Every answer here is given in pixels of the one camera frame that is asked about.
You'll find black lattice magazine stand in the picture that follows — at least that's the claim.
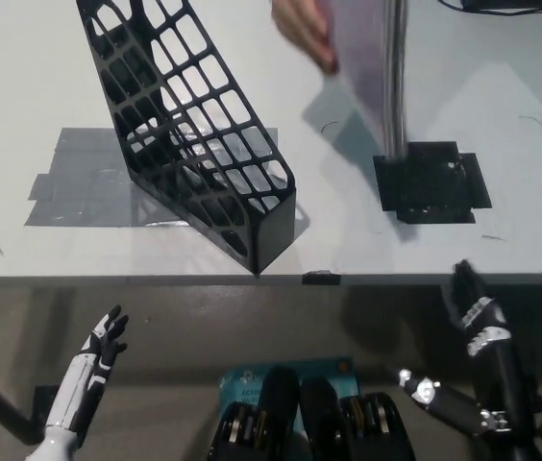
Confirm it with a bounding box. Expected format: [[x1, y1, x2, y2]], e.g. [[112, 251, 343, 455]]
[[74, 0, 299, 279]]

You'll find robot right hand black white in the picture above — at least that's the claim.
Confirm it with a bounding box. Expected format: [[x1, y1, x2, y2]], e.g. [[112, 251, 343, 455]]
[[398, 258, 542, 438]]

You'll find purple spiral notebook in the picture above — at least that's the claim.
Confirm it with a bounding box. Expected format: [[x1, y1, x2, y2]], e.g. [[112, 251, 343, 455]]
[[316, 0, 390, 143]]

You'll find grey duct tape patch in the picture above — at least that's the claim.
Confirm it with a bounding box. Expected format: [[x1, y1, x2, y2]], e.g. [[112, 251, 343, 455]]
[[23, 125, 284, 230]]

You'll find silver metal pole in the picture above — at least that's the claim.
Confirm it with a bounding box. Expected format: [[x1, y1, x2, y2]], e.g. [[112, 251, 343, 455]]
[[380, 0, 409, 159]]

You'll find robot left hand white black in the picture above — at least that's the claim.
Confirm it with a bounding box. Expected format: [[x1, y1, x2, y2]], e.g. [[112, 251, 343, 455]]
[[25, 304, 131, 461]]

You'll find robot torso black teal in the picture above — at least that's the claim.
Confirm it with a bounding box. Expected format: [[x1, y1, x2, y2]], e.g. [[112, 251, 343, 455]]
[[208, 354, 419, 461]]

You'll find person's bare hand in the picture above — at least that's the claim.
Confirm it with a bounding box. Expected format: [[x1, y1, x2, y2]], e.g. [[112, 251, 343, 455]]
[[270, 0, 340, 76]]

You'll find black cable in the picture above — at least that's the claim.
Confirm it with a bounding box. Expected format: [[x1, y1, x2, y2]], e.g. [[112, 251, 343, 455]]
[[438, 0, 542, 18]]

